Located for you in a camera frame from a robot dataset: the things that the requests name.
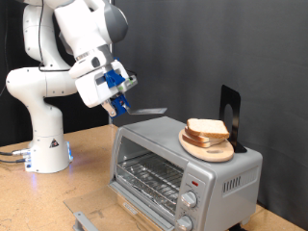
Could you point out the black metal bookend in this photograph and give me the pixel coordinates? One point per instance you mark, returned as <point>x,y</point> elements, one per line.
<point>236,102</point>

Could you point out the round wooden cutting board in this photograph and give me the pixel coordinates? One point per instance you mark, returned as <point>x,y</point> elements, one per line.
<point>208,154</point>

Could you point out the silver oven knob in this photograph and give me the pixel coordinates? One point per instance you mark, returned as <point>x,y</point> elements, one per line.
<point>189,199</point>
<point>185,223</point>

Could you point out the black backdrop cloth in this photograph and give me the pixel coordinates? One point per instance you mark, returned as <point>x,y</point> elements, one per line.
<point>86,118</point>

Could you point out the vertical metal pole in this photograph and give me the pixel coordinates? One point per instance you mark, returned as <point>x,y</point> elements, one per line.
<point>110,121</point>

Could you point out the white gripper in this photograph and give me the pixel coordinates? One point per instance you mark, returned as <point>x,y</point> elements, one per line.
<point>88,91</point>

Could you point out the black spatula with blue block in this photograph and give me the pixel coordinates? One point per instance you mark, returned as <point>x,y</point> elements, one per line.
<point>147,111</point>

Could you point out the dark grey backdrop cloth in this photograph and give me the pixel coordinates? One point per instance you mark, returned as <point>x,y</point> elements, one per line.
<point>208,48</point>

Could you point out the silver toaster oven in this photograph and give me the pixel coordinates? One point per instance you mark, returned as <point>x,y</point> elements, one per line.
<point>231,166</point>

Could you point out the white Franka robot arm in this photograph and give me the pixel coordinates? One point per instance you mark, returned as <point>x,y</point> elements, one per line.
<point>48,141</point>

